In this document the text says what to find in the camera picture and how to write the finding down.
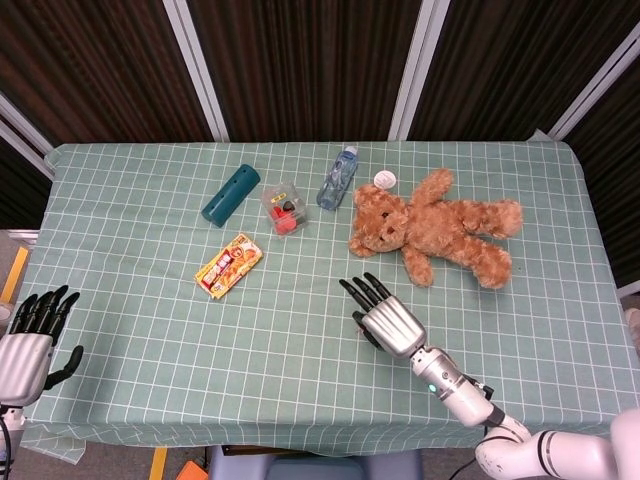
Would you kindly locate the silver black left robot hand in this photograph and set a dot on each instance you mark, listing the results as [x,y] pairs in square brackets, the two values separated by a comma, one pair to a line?
[25,360]

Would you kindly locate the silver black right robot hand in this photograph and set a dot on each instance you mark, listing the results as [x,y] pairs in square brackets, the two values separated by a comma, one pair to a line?
[395,325]

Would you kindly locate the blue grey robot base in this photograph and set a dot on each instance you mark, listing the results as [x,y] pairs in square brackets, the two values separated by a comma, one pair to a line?
[300,467]

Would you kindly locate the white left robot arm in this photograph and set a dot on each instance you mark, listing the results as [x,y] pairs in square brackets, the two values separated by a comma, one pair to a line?
[10,415]

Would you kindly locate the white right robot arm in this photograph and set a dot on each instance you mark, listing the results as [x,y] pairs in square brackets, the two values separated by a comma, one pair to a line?
[465,395]

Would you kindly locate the yellow floor strip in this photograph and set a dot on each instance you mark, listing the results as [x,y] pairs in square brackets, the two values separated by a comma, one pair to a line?
[15,275]
[158,465]

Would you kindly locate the green checked tablecloth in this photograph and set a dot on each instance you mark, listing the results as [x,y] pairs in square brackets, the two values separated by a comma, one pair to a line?
[300,350]

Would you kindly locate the brown teddy bear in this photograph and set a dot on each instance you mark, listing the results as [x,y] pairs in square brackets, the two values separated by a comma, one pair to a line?
[450,225]

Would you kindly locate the white round disc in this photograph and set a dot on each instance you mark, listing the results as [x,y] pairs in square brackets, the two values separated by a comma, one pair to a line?
[383,179]

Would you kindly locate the red plastic piece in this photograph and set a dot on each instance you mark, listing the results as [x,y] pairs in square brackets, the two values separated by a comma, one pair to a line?
[284,222]

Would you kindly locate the clear plastic water bottle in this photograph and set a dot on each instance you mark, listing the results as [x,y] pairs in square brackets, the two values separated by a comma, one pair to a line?
[337,180]

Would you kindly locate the black plastic piece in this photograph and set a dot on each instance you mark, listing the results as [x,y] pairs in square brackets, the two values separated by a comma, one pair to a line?
[289,204]

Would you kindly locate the clear bag red items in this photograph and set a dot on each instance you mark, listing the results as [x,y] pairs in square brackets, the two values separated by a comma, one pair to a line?
[280,195]

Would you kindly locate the yellow curry roux box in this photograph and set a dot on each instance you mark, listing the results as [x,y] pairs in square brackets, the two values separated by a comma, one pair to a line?
[227,267]

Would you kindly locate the orange floor object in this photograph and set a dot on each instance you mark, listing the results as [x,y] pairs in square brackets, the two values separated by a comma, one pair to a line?
[192,471]

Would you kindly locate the teal cylindrical holder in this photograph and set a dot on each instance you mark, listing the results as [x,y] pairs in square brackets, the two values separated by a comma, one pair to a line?
[230,195]

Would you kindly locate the white partition post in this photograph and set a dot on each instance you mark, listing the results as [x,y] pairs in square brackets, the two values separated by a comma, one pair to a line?
[415,65]
[200,75]
[595,85]
[25,135]

